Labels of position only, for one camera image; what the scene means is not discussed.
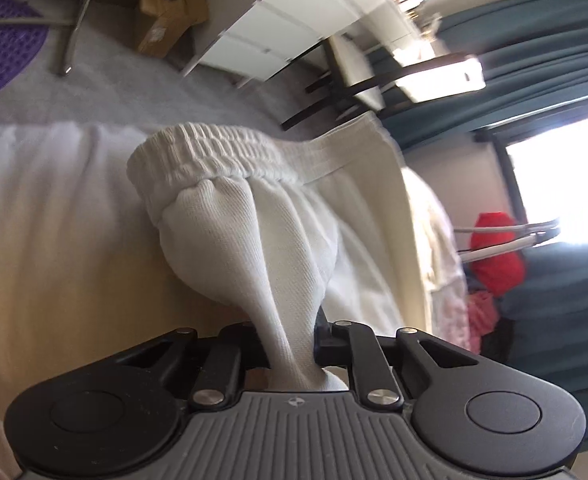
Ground cream white sweatpants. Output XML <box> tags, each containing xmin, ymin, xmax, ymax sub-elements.
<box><xmin>127</xmin><ymin>114</ymin><xmax>431</xmax><ymax>390</ymax></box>

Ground white folding tripod stand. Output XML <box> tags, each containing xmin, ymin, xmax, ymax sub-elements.
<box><xmin>453</xmin><ymin>219</ymin><xmax>561</xmax><ymax>265</ymax></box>

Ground chrome clothes rack pole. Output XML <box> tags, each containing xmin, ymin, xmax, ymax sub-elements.
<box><xmin>0</xmin><ymin>0</ymin><xmax>113</xmax><ymax>77</ymax></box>

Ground pink crumpled garment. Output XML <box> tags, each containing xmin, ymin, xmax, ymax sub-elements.
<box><xmin>467</xmin><ymin>290</ymin><xmax>500</xmax><ymax>354</ymax></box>

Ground red cloth bundle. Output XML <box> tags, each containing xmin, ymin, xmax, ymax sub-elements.
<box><xmin>469</xmin><ymin>212</ymin><xmax>527</xmax><ymax>299</ymax></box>

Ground pastel pink bed quilt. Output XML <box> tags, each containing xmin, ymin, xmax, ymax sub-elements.
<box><xmin>0</xmin><ymin>122</ymin><xmax>469</xmax><ymax>479</ymax></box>

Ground teal curtain right side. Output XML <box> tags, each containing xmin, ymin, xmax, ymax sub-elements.
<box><xmin>501</xmin><ymin>243</ymin><xmax>588</xmax><ymax>451</ymax></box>

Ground dark wood white-seat chair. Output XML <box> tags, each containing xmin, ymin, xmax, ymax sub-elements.
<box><xmin>281</xmin><ymin>35</ymin><xmax>486</xmax><ymax>131</ymax></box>

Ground teal curtain beside desk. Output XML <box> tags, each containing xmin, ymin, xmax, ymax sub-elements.
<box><xmin>383</xmin><ymin>0</ymin><xmax>588</xmax><ymax>150</ymax></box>

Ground white chest of drawers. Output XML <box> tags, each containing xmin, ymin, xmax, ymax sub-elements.
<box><xmin>182</xmin><ymin>0</ymin><xmax>359</xmax><ymax>81</ymax></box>

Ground white vanity desk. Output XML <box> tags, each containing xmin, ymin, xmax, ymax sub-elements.
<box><xmin>345</xmin><ymin>0</ymin><xmax>449</xmax><ymax>66</ymax></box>

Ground open brown cardboard box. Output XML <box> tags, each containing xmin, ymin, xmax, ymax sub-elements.
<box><xmin>134</xmin><ymin>0</ymin><xmax>209</xmax><ymax>58</ymax></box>

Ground purple bumpy floor mat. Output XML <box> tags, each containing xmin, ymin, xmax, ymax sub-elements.
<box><xmin>0</xmin><ymin>0</ymin><xmax>49</xmax><ymax>90</ymax></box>

